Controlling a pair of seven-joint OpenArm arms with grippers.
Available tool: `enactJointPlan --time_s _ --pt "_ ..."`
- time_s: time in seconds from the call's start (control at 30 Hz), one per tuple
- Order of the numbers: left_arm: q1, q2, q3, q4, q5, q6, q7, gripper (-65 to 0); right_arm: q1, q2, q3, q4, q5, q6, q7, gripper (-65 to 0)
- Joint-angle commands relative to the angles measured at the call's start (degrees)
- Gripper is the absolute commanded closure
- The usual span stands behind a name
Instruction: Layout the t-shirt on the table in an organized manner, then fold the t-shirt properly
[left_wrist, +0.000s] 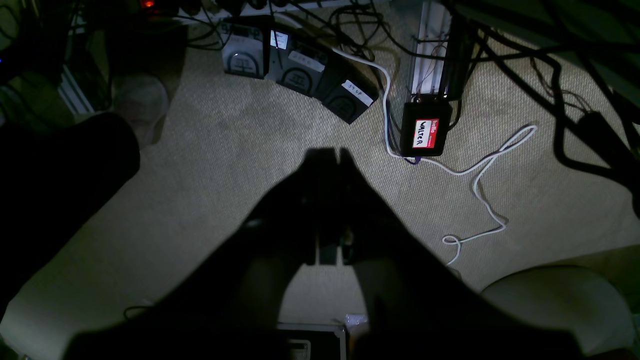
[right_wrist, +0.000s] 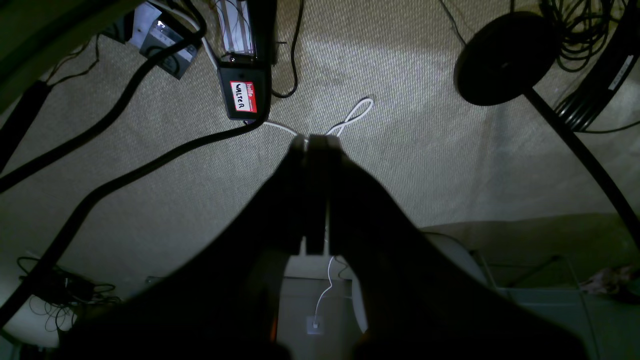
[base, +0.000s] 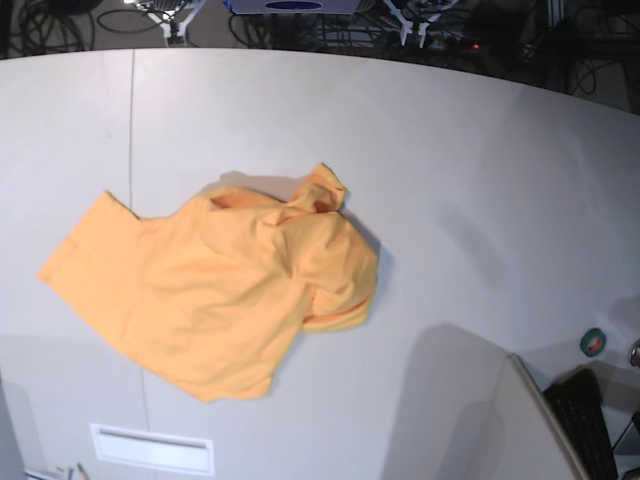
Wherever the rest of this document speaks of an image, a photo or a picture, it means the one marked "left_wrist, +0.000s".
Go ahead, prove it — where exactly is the white cable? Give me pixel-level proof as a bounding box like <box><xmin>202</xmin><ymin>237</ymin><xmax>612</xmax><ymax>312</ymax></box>
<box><xmin>332</xmin><ymin>48</ymin><xmax>538</xmax><ymax>266</ymax></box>

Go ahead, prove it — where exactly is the black stop foot pedal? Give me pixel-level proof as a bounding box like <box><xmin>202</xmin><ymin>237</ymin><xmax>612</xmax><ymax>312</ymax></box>
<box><xmin>318</xmin><ymin>74</ymin><xmax>379</xmax><ymax>125</ymax></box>

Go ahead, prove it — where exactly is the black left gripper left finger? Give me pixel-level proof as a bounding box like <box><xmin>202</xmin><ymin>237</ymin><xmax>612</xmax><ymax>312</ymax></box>
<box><xmin>65</xmin><ymin>148</ymin><xmax>337</xmax><ymax>360</ymax></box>

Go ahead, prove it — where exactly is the aluminium table leg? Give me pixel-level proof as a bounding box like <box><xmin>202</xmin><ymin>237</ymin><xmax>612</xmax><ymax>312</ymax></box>
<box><xmin>409</xmin><ymin>0</ymin><xmax>452</xmax><ymax>98</ymax></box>

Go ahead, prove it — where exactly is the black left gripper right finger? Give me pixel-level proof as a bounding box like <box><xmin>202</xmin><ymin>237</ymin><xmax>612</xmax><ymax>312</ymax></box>
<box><xmin>340</xmin><ymin>148</ymin><xmax>585</xmax><ymax>360</ymax></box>

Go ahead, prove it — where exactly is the grey foot pedal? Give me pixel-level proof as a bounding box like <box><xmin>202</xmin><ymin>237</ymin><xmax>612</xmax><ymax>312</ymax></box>
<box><xmin>218</xmin><ymin>19</ymin><xmax>270</xmax><ymax>79</ymax></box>

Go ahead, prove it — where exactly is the black box with name tag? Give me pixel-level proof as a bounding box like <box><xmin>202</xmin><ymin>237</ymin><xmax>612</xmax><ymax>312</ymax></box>
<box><xmin>399</xmin><ymin>100</ymin><xmax>453</xmax><ymax>158</ymax></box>

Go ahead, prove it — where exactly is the round grey stool seat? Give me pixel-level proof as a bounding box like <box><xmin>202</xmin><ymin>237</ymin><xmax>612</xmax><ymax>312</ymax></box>
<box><xmin>481</xmin><ymin>266</ymin><xmax>637</xmax><ymax>356</ymax></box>

